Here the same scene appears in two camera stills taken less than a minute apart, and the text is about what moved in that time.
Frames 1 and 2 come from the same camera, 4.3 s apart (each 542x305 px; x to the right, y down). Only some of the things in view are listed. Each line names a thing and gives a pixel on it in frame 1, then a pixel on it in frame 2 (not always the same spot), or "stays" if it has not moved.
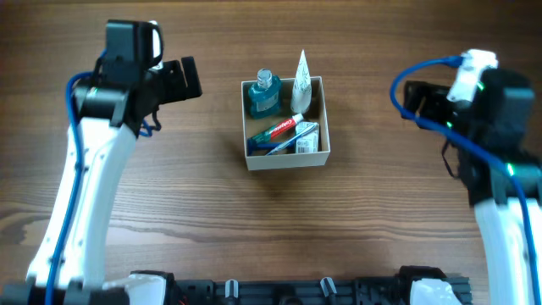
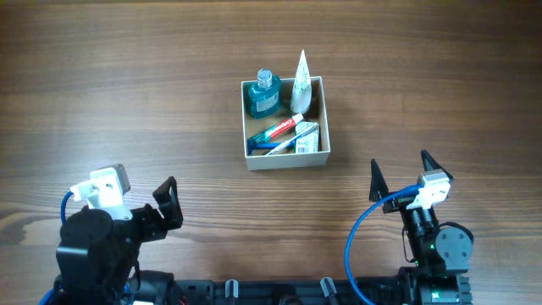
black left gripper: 189,77 → 154,214
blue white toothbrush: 306,130 stays
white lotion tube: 301,91 stays
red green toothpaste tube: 275,130 stays
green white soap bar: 308,143 stays
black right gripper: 414,99 → 403,204
